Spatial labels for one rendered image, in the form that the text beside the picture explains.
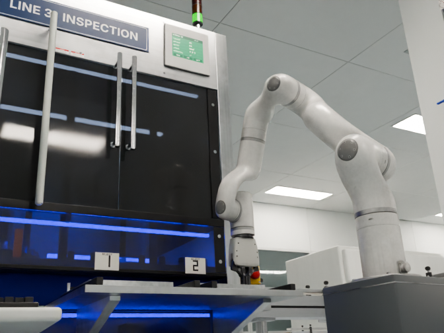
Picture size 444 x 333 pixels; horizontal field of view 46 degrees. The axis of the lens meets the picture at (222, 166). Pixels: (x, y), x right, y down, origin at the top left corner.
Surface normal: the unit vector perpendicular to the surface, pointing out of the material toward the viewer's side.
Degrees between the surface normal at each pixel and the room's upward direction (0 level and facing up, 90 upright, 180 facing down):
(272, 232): 90
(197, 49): 90
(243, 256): 93
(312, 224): 90
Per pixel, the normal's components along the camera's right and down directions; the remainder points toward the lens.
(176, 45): 0.49, -0.33
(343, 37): 0.05, 0.94
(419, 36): -0.87, -0.14
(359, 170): -0.40, 0.36
